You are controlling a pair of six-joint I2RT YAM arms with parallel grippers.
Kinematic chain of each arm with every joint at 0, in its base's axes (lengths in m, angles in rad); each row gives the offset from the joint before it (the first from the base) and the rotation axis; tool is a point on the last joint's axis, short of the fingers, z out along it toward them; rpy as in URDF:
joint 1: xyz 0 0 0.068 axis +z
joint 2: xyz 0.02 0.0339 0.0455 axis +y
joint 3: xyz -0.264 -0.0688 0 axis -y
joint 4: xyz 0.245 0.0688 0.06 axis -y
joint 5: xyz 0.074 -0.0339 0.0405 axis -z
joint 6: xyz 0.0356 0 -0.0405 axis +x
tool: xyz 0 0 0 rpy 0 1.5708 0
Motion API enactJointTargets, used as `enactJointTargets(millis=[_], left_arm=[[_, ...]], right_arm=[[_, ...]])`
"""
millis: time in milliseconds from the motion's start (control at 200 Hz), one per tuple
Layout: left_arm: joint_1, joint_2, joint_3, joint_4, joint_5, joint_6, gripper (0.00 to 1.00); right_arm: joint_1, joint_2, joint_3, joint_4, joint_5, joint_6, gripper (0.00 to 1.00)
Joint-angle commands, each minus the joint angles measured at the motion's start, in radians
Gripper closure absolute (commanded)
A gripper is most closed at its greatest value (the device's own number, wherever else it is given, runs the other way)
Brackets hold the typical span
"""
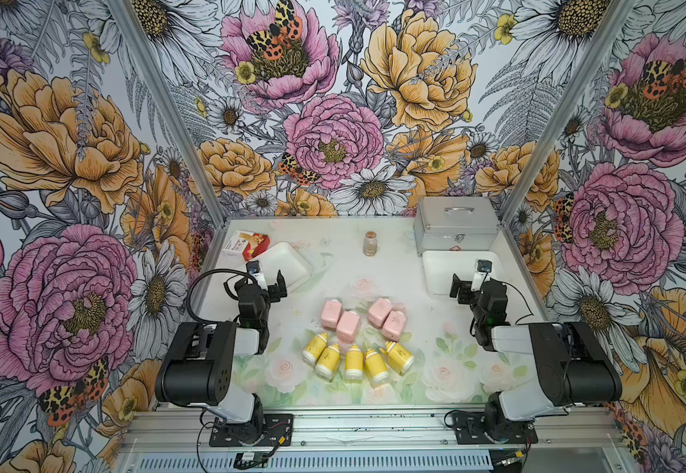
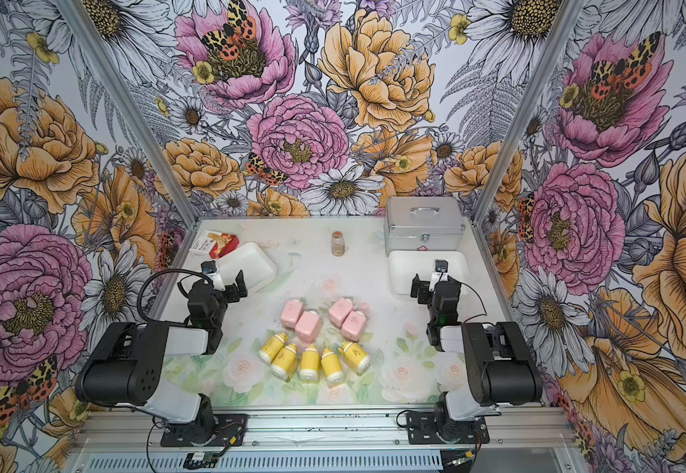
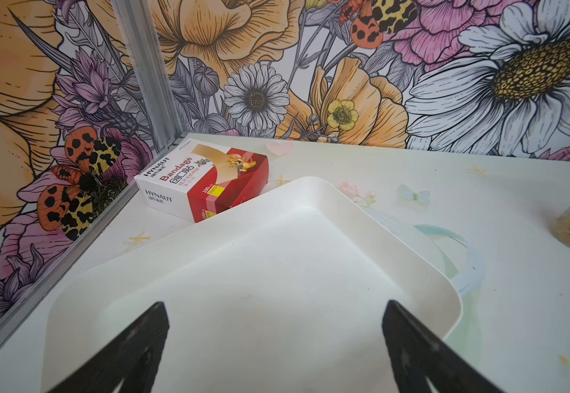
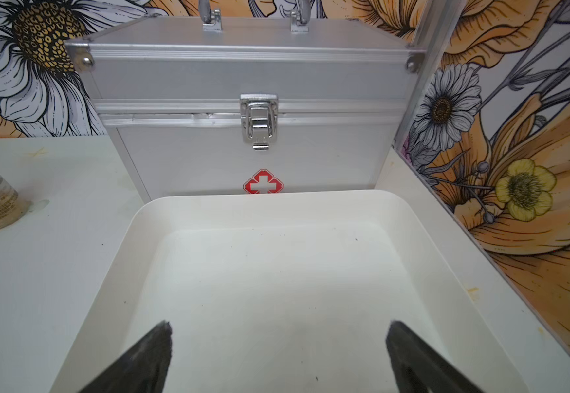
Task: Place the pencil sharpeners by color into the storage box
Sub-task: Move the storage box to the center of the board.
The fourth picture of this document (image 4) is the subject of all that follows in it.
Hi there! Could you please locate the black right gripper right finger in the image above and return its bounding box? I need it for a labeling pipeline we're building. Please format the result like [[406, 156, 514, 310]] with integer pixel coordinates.
[[386, 320, 482, 393]]

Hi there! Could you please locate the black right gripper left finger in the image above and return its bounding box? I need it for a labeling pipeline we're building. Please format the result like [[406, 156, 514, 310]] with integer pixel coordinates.
[[80, 321, 173, 393]]

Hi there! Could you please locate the white right storage tray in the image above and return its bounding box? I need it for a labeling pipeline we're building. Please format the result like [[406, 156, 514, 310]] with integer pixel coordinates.
[[52, 190, 527, 392]]

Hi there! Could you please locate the silver aluminium first aid case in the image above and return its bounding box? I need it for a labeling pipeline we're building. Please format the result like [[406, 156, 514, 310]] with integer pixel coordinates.
[[66, 3, 426, 201]]

